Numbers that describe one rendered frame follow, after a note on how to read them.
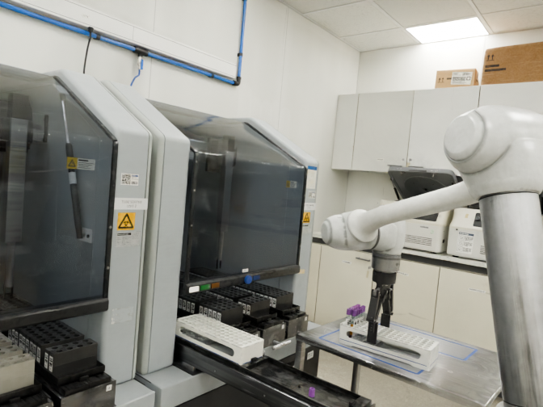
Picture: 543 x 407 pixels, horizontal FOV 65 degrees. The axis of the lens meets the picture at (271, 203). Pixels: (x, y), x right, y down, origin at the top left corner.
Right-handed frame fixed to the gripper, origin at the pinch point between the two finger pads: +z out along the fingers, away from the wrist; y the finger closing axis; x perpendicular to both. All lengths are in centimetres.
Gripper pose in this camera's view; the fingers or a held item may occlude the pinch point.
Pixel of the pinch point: (378, 332)
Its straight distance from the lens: 148.8
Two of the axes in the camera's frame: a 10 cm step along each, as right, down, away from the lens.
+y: 5.8, 0.1, 8.1
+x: -8.1, -1.0, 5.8
